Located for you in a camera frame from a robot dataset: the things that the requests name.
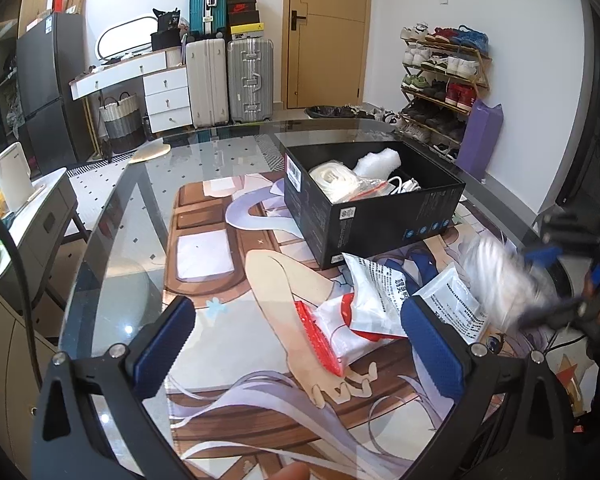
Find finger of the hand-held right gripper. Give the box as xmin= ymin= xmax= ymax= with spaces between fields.
xmin=525 ymin=210 xmax=600 ymax=266
xmin=522 ymin=297 xmax=588 ymax=328

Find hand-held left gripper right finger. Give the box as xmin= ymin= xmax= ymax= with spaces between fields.
xmin=401 ymin=296 xmax=581 ymax=480

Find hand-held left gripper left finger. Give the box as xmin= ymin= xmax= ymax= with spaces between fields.
xmin=30 ymin=296 xmax=197 ymax=480

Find white printed plastic packet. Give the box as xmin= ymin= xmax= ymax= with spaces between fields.
xmin=341 ymin=252 xmax=433 ymax=342
xmin=411 ymin=264 xmax=491 ymax=346

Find clear zip bag red seal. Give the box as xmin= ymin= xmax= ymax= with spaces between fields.
xmin=292 ymin=292 xmax=381 ymax=381

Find black cardboard box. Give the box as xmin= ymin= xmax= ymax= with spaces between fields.
xmin=274 ymin=130 xmax=467 ymax=271

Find white cable bundle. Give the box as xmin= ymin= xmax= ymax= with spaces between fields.
xmin=380 ymin=175 xmax=423 ymax=197

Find white foam piece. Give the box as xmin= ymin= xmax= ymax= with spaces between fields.
xmin=355 ymin=147 xmax=403 ymax=183

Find white packets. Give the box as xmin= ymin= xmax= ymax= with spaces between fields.
xmin=312 ymin=160 xmax=383 ymax=206

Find person's left hand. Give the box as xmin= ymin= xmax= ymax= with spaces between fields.
xmin=270 ymin=461 xmax=312 ymax=480

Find printed cartoon desk mat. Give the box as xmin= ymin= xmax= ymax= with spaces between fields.
xmin=162 ymin=130 xmax=596 ymax=480

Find purple bag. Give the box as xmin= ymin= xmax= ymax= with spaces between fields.
xmin=455 ymin=99 xmax=504 ymax=181

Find beige low cabinet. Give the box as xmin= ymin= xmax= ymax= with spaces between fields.
xmin=0 ymin=260 xmax=66 ymax=441

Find grey side table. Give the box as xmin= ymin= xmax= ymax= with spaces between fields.
xmin=0 ymin=167 xmax=93 ymax=306

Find wooden shoe rack with shoes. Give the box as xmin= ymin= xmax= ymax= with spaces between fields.
xmin=397 ymin=22 xmax=493 ymax=161

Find round beige board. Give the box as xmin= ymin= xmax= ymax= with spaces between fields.
xmin=130 ymin=142 xmax=171 ymax=163

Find group of shoes on floor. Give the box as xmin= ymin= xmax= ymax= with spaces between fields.
xmin=340 ymin=104 xmax=406 ymax=127

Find white electric kettle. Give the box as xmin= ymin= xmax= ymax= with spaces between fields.
xmin=0 ymin=142 xmax=36 ymax=213

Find woven laundry basket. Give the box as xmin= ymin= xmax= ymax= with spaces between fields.
xmin=98 ymin=92 xmax=146 ymax=155

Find white dresser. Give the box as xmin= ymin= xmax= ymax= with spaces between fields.
xmin=70 ymin=46 xmax=191 ymax=133

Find white suitcase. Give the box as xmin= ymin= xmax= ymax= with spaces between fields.
xmin=185 ymin=37 xmax=229 ymax=128

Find dark grey fridge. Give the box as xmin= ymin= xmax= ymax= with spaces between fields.
xmin=16 ymin=12 xmax=96 ymax=171

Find silver suitcase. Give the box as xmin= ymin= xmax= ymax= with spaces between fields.
xmin=226 ymin=37 xmax=275 ymax=123

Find wooden door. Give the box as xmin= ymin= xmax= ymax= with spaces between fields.
xmin=285 ymin=0 xmax=371 ymax=110

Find black glass cabinet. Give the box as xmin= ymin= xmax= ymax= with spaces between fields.
xmin=0 ymin=20 xmax=21 ymax=151

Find oval mirror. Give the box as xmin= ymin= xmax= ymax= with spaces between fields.
xmin=97 ymin=14 xmax=161 ymax=63

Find stack of shoe boxes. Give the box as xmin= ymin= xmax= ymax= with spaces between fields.
xmin=226 ymin=0 xmax=265 ymax=41

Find teal suitcase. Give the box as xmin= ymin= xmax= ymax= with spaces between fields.
xmin=189 ymin=0 xmax=228 ymax=38

